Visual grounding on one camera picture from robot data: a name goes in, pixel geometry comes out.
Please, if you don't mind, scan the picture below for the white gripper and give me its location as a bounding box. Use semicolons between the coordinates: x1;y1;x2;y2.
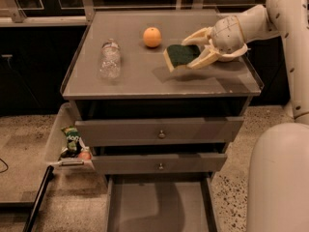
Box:
182;16;245;70

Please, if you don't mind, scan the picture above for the green yellow sponge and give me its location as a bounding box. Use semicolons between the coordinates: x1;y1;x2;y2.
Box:
163;44;200;72

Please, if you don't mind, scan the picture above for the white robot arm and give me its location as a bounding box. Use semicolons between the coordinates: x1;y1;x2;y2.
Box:
184;0;309;232

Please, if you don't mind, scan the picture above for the grey top drawer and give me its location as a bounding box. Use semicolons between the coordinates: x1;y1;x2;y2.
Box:
75;117;243;147

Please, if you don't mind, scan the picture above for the grey drawer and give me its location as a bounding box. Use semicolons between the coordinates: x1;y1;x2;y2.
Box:
92;153;227;175
75;117;243;147
104;174;221;232

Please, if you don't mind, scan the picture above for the grey drawer cabinet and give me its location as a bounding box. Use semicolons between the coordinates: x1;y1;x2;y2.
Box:
60;9;265;179

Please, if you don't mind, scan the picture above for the grey middle drawer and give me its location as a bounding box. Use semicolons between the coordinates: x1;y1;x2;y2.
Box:
92;153;227;175

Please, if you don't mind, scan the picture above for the grey bottom drawer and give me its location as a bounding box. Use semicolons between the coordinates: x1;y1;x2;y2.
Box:
104;174;221;232

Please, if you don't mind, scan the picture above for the white bowl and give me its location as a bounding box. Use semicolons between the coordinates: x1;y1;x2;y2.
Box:
218;43;248;62

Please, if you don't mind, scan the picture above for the orange fruit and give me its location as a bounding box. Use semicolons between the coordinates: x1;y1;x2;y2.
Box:
143;27;161;47

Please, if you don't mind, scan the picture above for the clear plastic water bottle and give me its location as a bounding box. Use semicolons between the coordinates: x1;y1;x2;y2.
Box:
99;39;121;79

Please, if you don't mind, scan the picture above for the green snack bag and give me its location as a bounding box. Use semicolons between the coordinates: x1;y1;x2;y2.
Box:
61;127;81;158

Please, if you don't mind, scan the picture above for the red small can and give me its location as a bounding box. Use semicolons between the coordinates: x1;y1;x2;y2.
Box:
78;148;92;160

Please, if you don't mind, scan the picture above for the clear plastic bin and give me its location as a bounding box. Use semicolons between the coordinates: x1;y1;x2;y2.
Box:
44;102;94;171

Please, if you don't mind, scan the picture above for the black bar on floor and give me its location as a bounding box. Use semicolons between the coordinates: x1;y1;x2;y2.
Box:
22;165;54;232

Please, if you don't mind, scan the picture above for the black floor cable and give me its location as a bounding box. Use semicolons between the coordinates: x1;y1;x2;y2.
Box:
0;158;10;174

